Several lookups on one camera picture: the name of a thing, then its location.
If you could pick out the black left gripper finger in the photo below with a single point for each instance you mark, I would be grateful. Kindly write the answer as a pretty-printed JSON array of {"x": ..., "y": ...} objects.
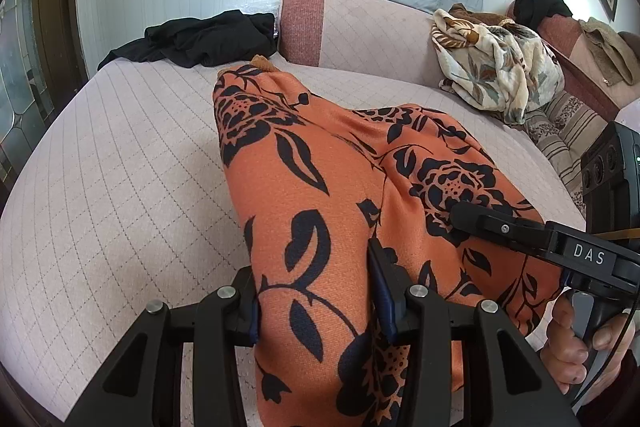
[{"x": 520, "y": 234}]

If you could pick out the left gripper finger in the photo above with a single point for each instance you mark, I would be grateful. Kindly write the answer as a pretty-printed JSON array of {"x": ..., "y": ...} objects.
[
  {"x": 139, "y": 383},
  {"x": 504, "y": 382}
]

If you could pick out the orange black floral blouse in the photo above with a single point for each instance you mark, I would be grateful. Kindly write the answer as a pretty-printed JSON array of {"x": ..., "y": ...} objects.
[{"x": 312, "y": 183}]

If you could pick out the black clothes pile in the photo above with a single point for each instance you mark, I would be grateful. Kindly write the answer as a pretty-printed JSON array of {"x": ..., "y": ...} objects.
[{"x": 228, "y": 37}]

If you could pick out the person's right hand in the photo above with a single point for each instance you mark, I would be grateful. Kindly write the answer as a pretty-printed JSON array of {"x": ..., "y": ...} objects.
[{"x": 564, "y": 354}]

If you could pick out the striped brown cushion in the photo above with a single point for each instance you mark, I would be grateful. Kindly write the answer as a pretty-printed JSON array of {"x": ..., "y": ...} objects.
[{"x": 563, "y": 130}]

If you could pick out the cream floral blanket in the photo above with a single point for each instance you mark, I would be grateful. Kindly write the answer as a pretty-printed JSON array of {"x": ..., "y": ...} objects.
[{"x": 505, "y": 69}]

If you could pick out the tan towel on backrest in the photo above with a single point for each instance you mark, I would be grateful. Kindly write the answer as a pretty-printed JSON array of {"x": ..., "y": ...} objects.
[{"x": 615, "y": 59}]

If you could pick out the black garment on backrest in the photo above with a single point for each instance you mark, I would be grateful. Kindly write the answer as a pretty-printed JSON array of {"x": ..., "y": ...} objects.
[{"x": 531, "y": 13}]

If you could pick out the pink sofa armrest bolster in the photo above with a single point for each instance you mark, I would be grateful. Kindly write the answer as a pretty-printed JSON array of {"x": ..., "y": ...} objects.
[{"x": 374, "y": 37}]

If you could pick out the stained glass wooden door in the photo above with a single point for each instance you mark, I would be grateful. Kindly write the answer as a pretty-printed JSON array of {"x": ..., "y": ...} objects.
[{"x": 41, "y": 71}]

